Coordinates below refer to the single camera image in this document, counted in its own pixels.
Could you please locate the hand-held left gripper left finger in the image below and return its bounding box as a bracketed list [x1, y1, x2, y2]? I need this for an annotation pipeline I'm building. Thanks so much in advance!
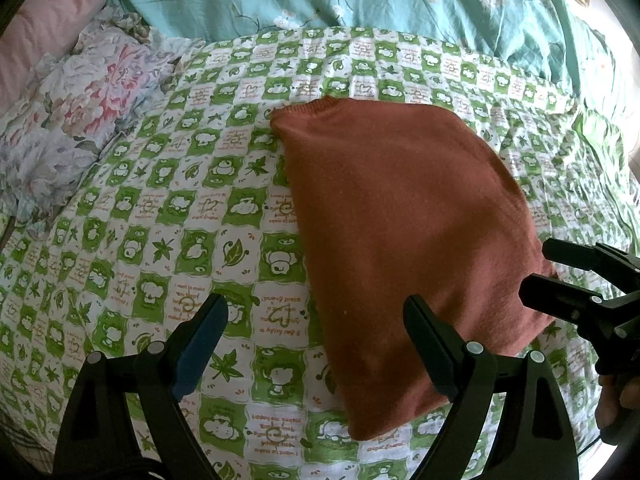
[50, 292, 229, 480]

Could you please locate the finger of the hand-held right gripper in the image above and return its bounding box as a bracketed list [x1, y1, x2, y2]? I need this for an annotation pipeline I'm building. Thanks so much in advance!
[542, 237, 640, 287]
[519, 272, 631, 334]

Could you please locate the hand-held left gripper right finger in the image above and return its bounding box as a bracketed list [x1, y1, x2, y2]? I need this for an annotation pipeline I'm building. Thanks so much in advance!
[402, 295, 581, 480]

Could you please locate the rust brown sweater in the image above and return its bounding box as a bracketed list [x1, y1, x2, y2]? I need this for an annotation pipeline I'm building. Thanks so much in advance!
[270, 98, 560, 442]

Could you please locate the person's right hand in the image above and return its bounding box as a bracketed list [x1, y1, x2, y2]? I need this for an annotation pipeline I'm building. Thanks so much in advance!
[595, 374, 626, 431]

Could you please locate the green satin cloth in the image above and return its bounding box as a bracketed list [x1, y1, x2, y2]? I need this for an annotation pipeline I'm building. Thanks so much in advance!
[570, 107, 640, 261]

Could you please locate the green checked bedsheet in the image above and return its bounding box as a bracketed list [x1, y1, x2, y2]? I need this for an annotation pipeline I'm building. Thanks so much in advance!
[0, 25, 640, 480]

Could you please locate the plaid cloth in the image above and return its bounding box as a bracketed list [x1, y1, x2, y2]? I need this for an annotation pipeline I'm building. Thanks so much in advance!
[0, 437, 53, 480]

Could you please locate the pink floral pillow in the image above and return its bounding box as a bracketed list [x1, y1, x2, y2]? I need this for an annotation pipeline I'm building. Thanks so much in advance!
[0, 7, 201, 227]

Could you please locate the pink quilt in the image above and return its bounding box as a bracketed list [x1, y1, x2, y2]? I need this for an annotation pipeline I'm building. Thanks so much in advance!
[0, 0, 121, 127]

